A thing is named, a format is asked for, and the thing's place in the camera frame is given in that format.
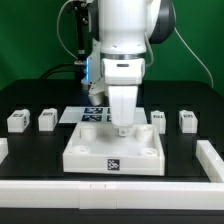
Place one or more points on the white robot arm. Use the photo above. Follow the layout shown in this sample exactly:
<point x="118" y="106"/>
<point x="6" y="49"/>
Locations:
<point x="123" y="32"/>

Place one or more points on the white right fence wall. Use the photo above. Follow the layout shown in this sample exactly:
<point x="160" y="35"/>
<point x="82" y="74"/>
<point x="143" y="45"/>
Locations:
<point x="210" y="161"/>

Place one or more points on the white left fence block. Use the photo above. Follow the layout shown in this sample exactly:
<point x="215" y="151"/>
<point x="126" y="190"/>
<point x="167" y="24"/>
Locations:
<point x="3" y="149"/>

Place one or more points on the white front fence wall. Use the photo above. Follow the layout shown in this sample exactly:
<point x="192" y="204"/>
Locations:
<point x="111" y="195"/>

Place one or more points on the white fence wall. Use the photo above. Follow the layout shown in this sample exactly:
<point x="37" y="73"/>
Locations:
<point x="210" y="161"/>
<point x="111" y="195"/>

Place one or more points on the white square tabletop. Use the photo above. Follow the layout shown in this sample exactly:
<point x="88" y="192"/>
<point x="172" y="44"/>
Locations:
<point x="98" y="148"/>

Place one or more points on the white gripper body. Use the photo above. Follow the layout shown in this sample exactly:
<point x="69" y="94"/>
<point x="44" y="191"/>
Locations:
<point x="122" y="78"/>

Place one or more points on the white tag sheet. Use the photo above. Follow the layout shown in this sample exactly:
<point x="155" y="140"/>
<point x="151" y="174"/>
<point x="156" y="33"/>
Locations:
<point x="73" y="114"/>

